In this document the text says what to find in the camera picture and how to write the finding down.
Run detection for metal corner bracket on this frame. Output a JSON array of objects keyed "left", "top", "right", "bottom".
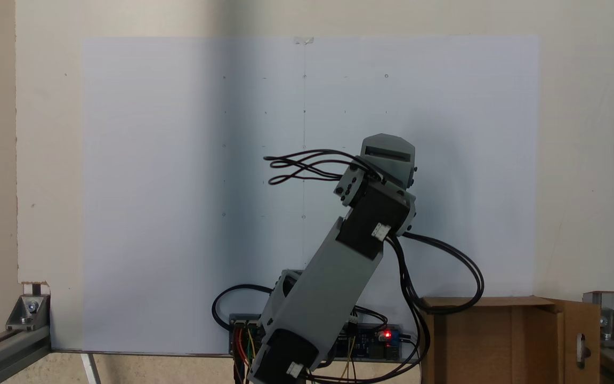
[
  {"left": 6, "top": 293, "right": 52, "bottom": 331},
  {"left": 597, "top": 307, "right": 614, "bottom": 348}
]

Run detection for circuit board with jumper wires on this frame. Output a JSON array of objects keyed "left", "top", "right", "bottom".
[{"left": 229, "top": 315, "right": 266, "bottom": 357}]

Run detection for blue power converter board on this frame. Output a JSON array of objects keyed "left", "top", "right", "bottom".
[{"left": 336, "top": 320, "right": 412, "bottom": 362}]

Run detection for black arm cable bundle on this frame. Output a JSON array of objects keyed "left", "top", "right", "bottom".
[{"left": 263, "top": 149, "right": 485, "bottom": 384}]

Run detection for brown cardboard box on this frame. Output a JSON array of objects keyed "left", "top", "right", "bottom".
[{"left": 419, "top": 296, "right": 602, "bottom": 384}]

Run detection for coloured jumper wires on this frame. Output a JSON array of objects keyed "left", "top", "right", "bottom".
[{"left": 234, "top": 326, "right": 258, "bottom": 384}]

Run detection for black power cable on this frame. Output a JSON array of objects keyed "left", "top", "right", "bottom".
[{"left": 212, "top": 284, "right": 277, "bottom": 332}]

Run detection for white paper sheet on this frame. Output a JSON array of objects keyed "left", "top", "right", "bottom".
[{"left": 82, "top": 36, "right": 540, "bottom": 356}]

